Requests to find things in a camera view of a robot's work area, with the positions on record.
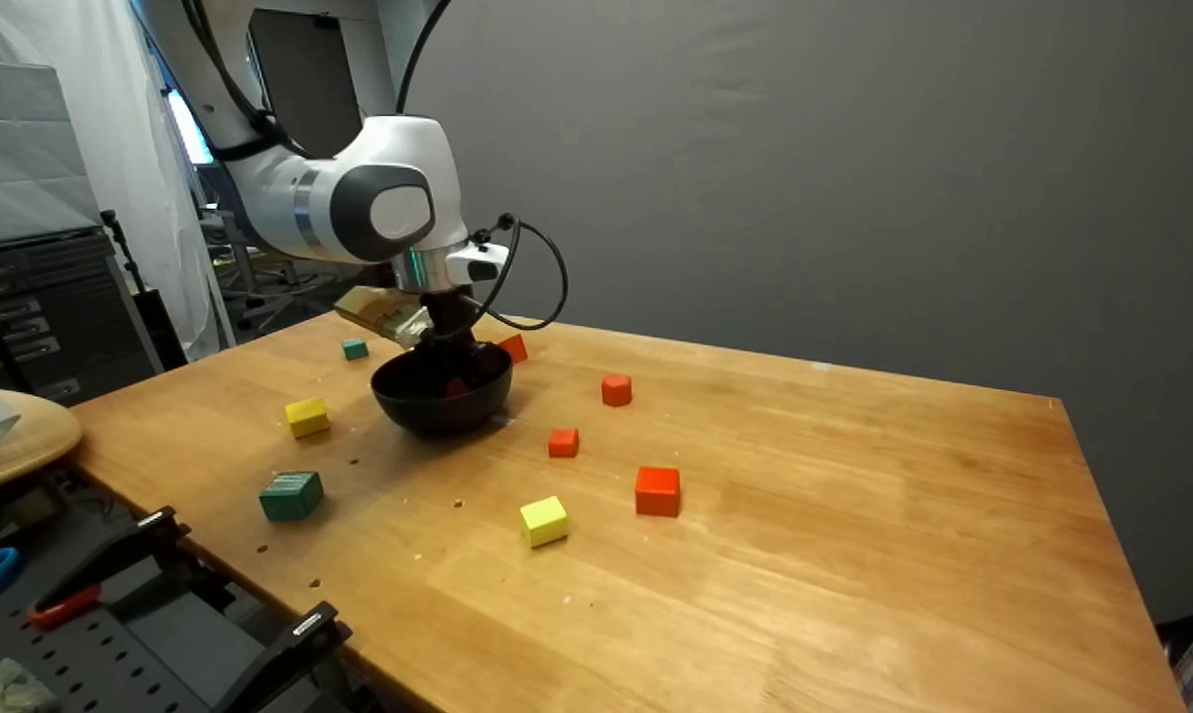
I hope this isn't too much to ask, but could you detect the teal block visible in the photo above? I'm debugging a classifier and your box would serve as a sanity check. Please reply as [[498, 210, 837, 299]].
[[256, 466, 328, 525]]

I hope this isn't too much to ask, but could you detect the black clamp orange handle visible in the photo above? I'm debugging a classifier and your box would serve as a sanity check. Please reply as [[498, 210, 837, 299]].
[[207, 600, 355, 713], [21, 505, 190, 634]]

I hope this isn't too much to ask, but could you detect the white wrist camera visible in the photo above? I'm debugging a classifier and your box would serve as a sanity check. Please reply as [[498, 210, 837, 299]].
[[453, 237, 511, 290]]

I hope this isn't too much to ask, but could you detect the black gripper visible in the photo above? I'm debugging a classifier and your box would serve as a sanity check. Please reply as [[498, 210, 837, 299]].
[[410, 290, 487, 398]]

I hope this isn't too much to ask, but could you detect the black drawer cabinet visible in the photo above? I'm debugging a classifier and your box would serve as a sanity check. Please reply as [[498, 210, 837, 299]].
[[0, 225, 167, 410]]

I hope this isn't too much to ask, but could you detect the grey fabric backdrop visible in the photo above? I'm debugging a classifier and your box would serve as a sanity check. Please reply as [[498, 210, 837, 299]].
[[388, 0, 1193, 625]]

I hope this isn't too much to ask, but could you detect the small white crumpled object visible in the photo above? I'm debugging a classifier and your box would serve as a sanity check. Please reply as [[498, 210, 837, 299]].
[[0, 654, 59, 713]]

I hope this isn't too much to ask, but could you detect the yellow-green block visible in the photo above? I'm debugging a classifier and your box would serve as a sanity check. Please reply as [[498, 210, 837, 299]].
[[516, 490, 573, 556]]

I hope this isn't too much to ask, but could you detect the grey box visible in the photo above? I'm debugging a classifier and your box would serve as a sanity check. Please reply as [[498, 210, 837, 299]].
[[0, 56, 106, 254]]

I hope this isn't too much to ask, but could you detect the black perforated board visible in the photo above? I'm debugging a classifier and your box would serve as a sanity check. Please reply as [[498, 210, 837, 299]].
[[0, 465, 398, 713]]

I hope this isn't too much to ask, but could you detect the white curtain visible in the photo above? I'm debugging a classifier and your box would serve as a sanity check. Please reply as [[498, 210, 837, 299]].
[[0, 0, 236, 364]]

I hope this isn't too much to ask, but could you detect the large yellow block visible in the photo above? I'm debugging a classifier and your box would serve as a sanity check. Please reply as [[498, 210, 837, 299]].
[[281, 393, 334, 445]]

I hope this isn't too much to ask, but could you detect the blue lit screen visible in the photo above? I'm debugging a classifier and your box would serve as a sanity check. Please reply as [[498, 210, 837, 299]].
[[155, 85, 220, 172]]

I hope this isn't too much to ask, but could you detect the tan wrist camera plate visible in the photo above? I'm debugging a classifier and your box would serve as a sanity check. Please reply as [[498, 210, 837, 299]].
[[334, 280, 430, 349]]

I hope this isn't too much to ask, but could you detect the black bowl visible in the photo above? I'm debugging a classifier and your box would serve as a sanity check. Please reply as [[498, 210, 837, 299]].
[[367, 341, 519, 445]]

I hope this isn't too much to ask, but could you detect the black tripod leg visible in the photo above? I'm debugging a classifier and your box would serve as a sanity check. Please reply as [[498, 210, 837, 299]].
[[96, 208, 190, 377]]

